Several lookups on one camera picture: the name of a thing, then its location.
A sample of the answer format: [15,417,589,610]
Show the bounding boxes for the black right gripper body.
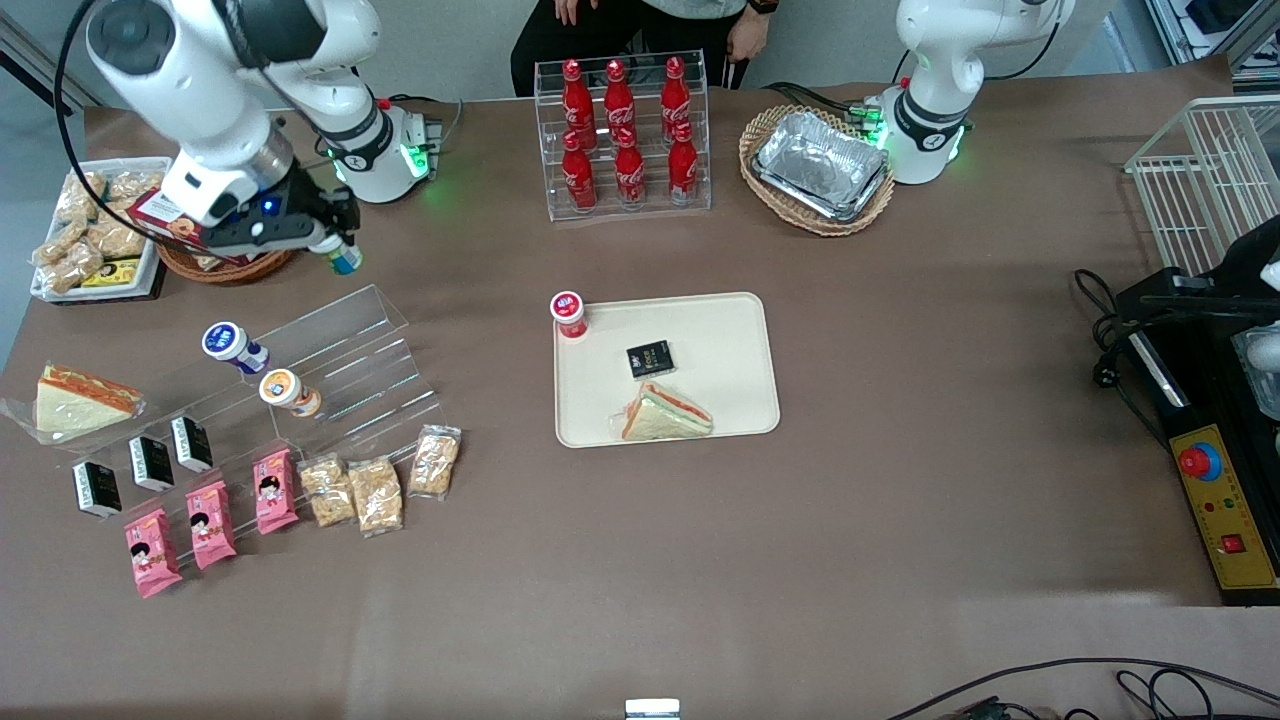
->
[203,165,339,259]

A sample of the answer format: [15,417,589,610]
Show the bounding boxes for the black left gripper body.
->
[1140,215,1280,327]

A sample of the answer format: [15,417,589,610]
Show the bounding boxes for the white rectangular plastic tray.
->
[29,156,178,303]

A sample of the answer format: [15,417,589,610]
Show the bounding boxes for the black flat tray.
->
[58,262,168,304]

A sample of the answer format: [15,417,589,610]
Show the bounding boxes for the blue cap gum bottle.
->
[202,321,271,376]

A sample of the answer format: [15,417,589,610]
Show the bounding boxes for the orange cap gum bottle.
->
[259,368,324,419]

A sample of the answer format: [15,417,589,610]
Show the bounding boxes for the cream plastic serving tray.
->
[554,291,782,449]

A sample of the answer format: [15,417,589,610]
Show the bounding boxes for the aluminium foil tray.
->
[751,110,892,223]

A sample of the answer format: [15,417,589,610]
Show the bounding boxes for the person hand with watch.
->
[727,9,772,64]

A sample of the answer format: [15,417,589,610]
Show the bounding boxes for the round wicker basket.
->
[154,238,301,287]

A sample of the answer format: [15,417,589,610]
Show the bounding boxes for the red cookie box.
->
[127,188,236,263]

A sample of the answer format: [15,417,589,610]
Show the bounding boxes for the clear acrylic stepped stand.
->
[58,284,445,526]

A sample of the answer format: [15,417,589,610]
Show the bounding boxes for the black control box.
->
[1114,268,1280,608]

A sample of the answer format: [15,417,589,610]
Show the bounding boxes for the small yellow snack box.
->
[80,257,142,289]

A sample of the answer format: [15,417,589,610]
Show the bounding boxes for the red emergency stop button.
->
[1178,442,1224,483]

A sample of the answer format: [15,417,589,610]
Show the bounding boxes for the small black snack box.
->
[72,460,123,519]
[128,435,176,493]
[170,414,215,474]
[626,340,675,381]

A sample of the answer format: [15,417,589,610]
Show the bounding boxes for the metal shelf rack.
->
[1144,0,1280,83]

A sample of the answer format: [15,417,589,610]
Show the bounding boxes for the red cola bottle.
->
[612,127,648,207]
[560,129,599,212]
[561,59,598,151]
[603,59,638,149]
[660,55,694,141]
[667,121,701,202]

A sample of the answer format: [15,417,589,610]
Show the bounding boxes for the red-lid yogurt cup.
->
[549,290,589,342]

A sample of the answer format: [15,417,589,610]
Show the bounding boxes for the wrapped triangle sandwich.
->
[0,362,149,443]
[611,379,715,443]

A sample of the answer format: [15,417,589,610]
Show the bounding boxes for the pink cartoon snack pack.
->
[185,479,239,572]
[123,507,185,600]
[251,447,301,537]

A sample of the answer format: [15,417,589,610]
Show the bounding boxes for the clear acrylic bottle rack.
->
[534,49,714,223]

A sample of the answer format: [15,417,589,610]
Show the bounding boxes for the seated person dark trousers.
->
[510,0,783,99]

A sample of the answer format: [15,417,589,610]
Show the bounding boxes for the oval wicker basket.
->
[739,104,897,238]

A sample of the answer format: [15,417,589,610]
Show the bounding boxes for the white wire basket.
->
[1124,95,1280,278]

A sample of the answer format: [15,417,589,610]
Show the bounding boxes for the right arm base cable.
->
[378,92,467,153]

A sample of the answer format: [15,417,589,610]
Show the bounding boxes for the black power cable with plug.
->
[1073,268,1173,446]

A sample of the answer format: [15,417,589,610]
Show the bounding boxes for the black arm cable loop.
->
[54,0,191,219]

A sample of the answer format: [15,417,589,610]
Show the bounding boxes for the grey metal frame bar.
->
[0,12,103,113]

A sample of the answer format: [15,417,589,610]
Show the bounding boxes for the black floor cables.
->
[884,657,1280,720]

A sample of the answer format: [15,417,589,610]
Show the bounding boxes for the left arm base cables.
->
[764,80,883,129]

